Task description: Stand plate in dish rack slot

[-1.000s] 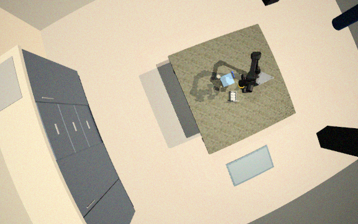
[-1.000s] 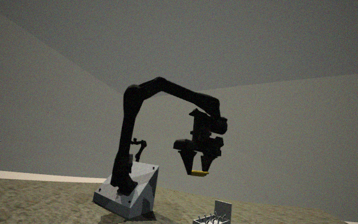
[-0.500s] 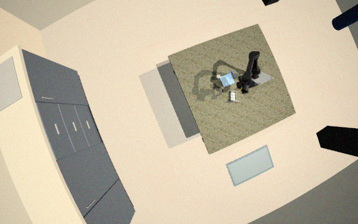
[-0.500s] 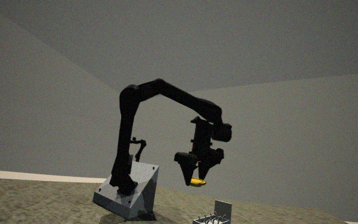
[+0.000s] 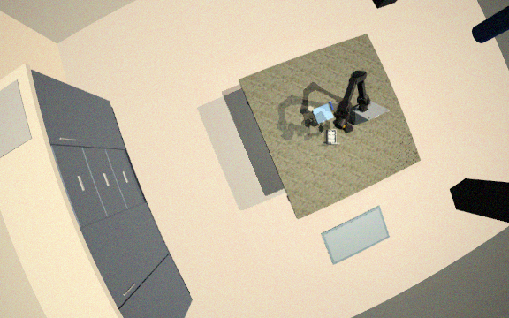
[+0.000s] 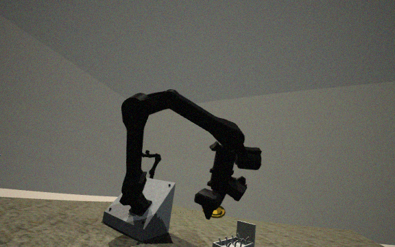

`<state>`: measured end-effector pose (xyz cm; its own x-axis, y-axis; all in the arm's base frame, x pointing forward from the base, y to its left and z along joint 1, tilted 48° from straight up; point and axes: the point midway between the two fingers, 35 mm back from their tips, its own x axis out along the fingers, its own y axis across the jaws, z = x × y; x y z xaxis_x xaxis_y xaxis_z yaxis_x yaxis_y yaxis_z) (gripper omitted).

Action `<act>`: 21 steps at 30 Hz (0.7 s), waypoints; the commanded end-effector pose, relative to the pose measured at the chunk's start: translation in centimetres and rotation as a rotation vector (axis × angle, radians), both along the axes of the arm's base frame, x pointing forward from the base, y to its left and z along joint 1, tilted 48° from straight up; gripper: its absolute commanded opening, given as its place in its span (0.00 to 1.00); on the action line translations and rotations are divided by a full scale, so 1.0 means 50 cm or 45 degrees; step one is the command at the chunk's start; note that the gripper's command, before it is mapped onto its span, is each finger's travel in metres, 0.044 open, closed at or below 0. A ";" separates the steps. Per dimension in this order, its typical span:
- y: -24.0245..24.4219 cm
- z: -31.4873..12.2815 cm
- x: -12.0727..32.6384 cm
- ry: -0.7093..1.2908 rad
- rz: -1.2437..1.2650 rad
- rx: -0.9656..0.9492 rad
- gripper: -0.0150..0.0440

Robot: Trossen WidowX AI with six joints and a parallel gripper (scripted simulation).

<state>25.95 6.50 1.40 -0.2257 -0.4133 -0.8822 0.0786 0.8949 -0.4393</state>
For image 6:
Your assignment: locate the yellow plate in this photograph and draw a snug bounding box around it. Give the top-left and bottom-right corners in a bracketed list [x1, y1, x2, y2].
[211, 206, 225, 218]

